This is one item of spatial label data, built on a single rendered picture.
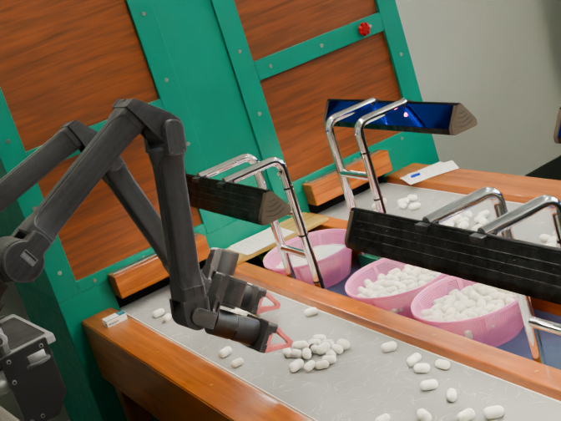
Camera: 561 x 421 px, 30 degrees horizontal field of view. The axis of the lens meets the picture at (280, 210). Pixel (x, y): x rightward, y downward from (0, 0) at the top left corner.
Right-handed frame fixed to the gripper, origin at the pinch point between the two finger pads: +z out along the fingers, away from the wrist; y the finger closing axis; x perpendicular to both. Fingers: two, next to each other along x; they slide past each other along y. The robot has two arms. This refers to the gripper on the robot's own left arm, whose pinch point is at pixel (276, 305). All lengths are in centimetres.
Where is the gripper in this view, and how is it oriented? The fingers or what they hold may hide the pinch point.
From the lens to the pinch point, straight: 265.7
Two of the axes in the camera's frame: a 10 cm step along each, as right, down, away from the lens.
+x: -2.8, 9.6, -0.4
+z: 8.4, 2.7, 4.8
